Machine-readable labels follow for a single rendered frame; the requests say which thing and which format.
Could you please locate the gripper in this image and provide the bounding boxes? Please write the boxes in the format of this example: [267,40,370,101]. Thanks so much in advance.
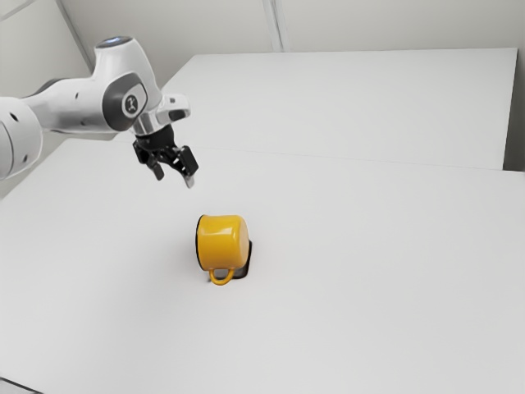
[132,126,200,190]

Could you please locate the yellow enamel mug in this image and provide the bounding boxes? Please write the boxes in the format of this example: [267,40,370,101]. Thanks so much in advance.
[194,213,251,287]

